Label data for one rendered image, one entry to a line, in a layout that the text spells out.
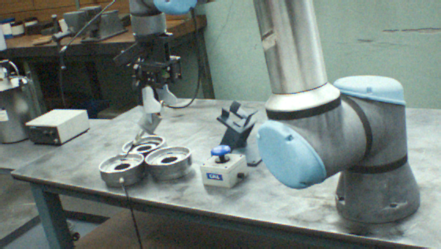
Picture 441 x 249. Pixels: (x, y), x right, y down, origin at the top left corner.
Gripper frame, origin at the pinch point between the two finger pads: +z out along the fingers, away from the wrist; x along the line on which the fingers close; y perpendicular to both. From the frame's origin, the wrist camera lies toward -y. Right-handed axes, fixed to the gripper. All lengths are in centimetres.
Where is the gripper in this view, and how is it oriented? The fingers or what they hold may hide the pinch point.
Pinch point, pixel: (152, 114)
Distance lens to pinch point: 135.7
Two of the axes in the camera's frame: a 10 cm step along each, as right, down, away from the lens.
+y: 8.2, 1.8, -5.5
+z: 0.7, 9.1, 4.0
